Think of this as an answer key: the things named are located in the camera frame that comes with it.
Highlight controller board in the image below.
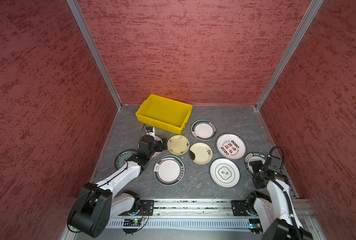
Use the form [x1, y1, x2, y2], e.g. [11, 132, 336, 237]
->
[248, 219, 263, 234]
[123, 219, 142, 228]

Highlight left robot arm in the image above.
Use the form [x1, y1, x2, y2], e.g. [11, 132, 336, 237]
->
[66, 135, 168, 238]

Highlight aluminium corner post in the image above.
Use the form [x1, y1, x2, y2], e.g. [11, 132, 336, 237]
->
[66, 0, 123, 110]
[255, 0, 324, 112]

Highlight aluminium front rail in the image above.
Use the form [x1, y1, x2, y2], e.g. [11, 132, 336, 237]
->
[71, 197, 315, 218]

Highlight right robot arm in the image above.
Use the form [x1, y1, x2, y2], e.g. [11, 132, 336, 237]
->
[246, 161, 313, 240]

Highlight right aluminium corner post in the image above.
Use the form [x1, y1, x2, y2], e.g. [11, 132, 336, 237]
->
[255, 0, 324, 112]

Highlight teal patterned small plate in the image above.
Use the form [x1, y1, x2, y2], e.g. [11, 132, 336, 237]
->
[115, 149, 137, 170]

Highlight white plate red characters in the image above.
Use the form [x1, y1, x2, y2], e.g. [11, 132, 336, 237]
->
[216, 134, 247, 161]

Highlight left aluminium corner post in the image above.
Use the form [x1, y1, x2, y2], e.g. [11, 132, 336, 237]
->
[66, 0, 123, 110]

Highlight cream plate black brushstroke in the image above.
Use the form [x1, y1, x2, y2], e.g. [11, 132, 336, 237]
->
[189, 143, 213, 165]

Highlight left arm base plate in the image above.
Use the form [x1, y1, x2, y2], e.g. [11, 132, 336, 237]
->
[127, 200, 155, 216]

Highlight white plate orange sunburst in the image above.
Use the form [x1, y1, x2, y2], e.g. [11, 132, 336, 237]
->
[137, 135, 163, 159]

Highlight white plate green quatrefoil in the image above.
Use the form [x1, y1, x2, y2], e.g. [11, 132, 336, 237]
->
[210, 158, 240, 189]

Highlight cream plate small motifs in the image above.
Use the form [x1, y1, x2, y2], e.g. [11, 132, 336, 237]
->
[167, 135, 190, 156]

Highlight right controller board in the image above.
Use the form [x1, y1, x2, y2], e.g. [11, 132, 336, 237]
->
[248, 219, 263, 234]

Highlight white plate green rim far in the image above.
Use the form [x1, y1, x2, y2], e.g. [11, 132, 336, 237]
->
[191, 120, 217, 141]

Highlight white plate green rim near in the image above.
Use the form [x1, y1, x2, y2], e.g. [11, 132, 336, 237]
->
[153, 156, 185, 186]

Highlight dark green rim text plate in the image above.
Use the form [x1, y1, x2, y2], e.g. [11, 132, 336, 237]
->
[244, 152, 267, 177]

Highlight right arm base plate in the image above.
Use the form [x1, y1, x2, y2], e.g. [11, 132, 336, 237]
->
[231, 200, 258, 217]

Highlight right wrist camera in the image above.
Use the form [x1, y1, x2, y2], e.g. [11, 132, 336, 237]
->
[268, 155, 283, 173]

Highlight left controller board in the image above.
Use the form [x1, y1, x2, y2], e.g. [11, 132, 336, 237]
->
[123, 219, 142, 228]

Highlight yellow plastic bin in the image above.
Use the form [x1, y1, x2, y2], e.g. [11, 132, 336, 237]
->
[136, 94, 193, 135]

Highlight white plate green rim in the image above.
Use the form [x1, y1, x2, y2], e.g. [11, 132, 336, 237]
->
[191, 120, 217, 141]
[153, 156, 185, 186]

